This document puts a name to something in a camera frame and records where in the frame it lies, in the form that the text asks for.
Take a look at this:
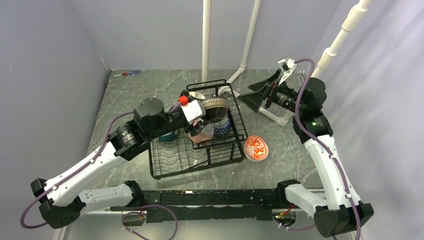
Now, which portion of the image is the black wire dish rack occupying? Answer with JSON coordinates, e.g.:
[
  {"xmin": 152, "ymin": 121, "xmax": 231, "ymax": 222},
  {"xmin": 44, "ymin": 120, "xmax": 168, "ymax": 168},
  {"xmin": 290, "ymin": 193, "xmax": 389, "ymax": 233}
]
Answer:
[{"xmin": 148, "ymin": 79, "xmax": 249, "ymax": 180}]

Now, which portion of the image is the brown geometric patterned bowl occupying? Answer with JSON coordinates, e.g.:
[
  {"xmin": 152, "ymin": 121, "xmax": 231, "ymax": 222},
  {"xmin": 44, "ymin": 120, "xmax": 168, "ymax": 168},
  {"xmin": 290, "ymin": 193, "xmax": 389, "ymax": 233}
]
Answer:
[{"xmin": 201, "ymin": 96, "xmax": 229, "ymax": 123}]

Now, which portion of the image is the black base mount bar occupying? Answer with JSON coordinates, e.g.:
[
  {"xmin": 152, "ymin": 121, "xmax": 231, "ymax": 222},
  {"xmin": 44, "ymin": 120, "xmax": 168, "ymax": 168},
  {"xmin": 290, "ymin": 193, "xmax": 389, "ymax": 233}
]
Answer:
[{"xmin": 110, "ymin": 188, "xmax": 294, "ymax": 223}]

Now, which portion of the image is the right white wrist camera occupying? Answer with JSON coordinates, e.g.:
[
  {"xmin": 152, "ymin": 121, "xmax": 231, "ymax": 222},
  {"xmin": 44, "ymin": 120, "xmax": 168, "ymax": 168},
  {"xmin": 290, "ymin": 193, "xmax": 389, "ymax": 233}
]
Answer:
[{"xmin": 278, "ymin": 56, "xmax": 296, "ymax": 85}]

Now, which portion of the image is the blue white patterned bowl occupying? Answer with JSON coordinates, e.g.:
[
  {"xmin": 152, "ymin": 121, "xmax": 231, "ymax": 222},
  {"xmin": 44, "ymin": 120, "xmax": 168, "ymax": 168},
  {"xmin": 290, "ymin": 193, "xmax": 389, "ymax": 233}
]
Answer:
[{"xmin": 213, "ymin": 116, "xmax": 232, "ymax": 137}]

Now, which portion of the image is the yellow patterned bowl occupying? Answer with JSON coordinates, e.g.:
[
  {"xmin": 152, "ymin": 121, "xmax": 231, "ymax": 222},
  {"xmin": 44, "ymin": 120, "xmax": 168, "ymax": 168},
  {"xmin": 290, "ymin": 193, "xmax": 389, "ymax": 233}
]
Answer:
[{"xmin": 180, "ymin": 90, "xmax": 206, "ymax": 101}]

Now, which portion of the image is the teal white bowl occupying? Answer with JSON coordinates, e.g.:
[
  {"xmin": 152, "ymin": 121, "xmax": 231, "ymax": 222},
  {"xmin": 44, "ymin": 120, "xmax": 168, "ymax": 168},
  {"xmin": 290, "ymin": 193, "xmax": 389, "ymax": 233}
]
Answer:
[{"xmin": 158, "ymin": 130, "xmax": 178, "ymax": 143}]

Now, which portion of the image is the red blue screwdriver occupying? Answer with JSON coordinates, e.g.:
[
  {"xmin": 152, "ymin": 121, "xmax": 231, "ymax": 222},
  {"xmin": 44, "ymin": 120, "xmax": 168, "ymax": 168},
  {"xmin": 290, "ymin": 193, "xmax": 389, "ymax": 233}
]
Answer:
[{"xmin": 114, "ymin": 69, "xmax": 141, "ymax": 77}]

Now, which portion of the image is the orange floral bowl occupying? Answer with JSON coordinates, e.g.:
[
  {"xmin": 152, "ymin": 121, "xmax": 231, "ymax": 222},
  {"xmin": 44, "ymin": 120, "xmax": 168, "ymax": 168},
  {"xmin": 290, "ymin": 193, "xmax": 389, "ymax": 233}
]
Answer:
[{"xmin": 243, "ymin": 135, "xmax": 269, "ymax": 163}]

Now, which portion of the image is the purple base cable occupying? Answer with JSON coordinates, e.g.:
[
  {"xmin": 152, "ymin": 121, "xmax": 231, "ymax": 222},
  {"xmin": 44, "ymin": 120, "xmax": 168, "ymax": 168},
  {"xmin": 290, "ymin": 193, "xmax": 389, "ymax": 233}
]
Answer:
[{"xmin": 121, "ymin": 204, "xmax": 179, "ymax": 240}]

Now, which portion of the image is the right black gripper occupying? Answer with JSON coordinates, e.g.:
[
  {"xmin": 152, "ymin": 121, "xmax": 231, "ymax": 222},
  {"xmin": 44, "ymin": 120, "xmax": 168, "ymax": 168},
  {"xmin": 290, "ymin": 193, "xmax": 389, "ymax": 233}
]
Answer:
[{"xmin": 237, "ymin": 69, "xmax": 305, "ymax": 115}]

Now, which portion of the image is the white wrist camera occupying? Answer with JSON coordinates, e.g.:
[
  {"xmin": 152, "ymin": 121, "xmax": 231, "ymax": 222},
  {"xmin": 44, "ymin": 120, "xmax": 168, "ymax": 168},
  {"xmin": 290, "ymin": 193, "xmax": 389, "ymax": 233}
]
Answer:
[
  {"xmin": 178, "ymin": 96, "xmax": 206, "ymax": 124},
  {"xmin": 278, "ymin": 56, "xmax": 296, "ymax": 85}
]

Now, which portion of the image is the white pvc pipe frame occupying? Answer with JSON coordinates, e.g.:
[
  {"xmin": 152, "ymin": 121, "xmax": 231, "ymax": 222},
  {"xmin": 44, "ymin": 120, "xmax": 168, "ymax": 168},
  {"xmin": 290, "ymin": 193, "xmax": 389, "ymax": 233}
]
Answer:
[{"xmin": 201, "ymin": 0, "xmax": 374, "ymax": 127}]

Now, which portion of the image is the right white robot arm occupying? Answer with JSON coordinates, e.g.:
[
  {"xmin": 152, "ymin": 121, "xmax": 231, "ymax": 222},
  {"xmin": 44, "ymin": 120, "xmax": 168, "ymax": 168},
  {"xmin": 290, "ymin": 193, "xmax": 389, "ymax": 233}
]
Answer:
[{"xmin": 238, "ymin": 70, "xmax": 374, "ymax": 239}]

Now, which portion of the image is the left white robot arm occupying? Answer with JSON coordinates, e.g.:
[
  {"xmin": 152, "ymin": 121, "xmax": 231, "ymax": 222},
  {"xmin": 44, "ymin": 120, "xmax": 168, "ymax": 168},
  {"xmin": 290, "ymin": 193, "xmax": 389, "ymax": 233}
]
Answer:
[{"xmin": 31, "ymin": 96, "xmax": 206, "ymax": 229}]

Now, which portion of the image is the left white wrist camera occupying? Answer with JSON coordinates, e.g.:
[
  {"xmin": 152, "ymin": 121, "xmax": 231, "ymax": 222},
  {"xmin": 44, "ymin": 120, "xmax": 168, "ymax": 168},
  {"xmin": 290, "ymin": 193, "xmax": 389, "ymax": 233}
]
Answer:
[{"xmin": 178, "ymin": 96, "xmax": 206, "ymax": 124}]

